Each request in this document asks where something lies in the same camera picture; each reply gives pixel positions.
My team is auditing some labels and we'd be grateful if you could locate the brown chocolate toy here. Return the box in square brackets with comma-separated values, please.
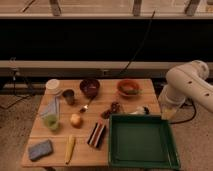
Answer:
[101, 102, 121, 119]

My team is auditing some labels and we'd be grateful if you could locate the dark maroon bowl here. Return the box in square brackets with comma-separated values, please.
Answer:
[79, 78, 100, 98]

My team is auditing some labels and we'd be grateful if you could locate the striped dark box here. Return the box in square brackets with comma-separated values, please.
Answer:
[87, 122, 106, 148]

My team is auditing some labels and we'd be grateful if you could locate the green plastic cup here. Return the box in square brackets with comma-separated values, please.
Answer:
[43, 114, 59, 131]

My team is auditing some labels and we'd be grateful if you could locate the green plastic tray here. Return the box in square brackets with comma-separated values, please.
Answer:
[108, 115, 181, 170]

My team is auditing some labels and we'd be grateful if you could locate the clear plastic bag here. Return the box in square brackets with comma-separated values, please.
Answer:
[40, 97, 60, 117]

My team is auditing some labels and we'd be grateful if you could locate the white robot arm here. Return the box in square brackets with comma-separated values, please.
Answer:
[158, 60, 213, 120]

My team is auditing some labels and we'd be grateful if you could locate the white black small toy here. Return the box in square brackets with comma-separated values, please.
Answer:
[133, 106, 149, 115]

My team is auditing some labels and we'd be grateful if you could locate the blue sponge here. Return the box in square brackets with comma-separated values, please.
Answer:
[28, 140, 53, 161]

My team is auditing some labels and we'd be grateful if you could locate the black cable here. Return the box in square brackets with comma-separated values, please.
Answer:
[117, 9, 157, 76]

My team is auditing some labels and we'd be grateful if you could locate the orange bowl with food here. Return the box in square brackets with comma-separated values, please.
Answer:
[117, 79, 141, 97]

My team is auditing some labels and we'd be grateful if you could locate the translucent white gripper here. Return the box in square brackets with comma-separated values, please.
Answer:
[158, 96, 182, 120]

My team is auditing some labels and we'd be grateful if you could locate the wooden table board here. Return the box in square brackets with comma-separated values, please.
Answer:
[21, 79, 160, 168]

